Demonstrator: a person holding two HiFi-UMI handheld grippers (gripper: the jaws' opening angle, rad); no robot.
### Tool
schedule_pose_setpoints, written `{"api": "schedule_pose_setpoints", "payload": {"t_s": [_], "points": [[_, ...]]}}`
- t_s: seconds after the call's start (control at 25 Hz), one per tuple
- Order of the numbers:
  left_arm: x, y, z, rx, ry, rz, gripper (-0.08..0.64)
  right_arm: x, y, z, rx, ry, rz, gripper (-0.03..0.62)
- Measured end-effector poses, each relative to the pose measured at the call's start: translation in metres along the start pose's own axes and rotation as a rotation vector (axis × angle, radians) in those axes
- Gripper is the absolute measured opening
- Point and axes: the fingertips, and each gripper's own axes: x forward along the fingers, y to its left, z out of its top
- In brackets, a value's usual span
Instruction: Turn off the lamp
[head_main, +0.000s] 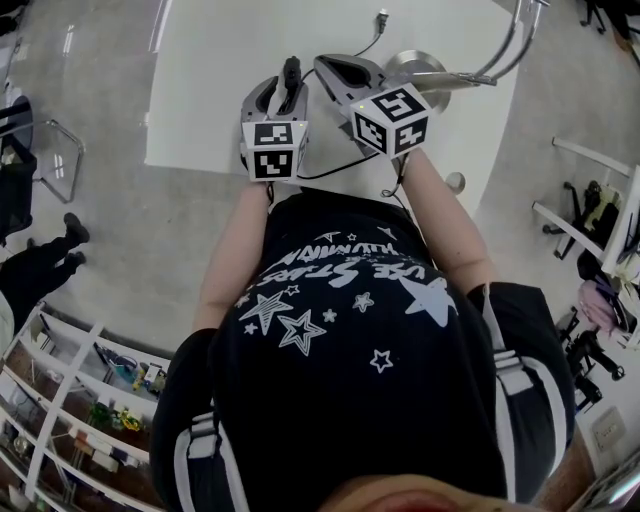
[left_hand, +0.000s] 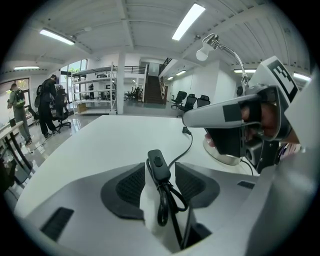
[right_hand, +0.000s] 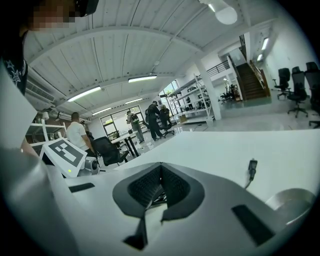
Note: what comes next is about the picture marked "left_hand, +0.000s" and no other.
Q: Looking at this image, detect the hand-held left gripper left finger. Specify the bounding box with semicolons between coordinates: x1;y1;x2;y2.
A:
14;162;174;256

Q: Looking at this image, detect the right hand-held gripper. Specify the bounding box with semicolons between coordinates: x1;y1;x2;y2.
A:
181;55;313;175

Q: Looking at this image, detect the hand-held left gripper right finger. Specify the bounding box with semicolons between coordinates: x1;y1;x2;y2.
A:
174;161;261;250

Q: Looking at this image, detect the black lamp cable with switch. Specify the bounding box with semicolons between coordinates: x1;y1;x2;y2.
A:
146;126;255;251

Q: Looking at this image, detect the white gooseneck desk lamp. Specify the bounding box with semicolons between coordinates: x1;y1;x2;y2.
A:
195;33;252;166

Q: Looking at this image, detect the person's right hand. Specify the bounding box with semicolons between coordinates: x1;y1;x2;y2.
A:
240;101;277;141

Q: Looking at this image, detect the black office chair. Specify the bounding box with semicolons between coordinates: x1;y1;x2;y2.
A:
196;94;211;109
180;93;198;118
50;87;72;134
171;90;188;111

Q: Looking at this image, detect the dark staircase with railing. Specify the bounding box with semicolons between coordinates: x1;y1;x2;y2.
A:
142;56;174;105

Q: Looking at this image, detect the white desk with black legs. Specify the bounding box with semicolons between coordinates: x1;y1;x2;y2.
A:
0;119;35;186

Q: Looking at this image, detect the white metal storage rack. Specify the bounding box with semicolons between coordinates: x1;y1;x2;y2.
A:
70;65;119;116

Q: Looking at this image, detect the large window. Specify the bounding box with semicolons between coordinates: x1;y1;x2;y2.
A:
0;77;31;100

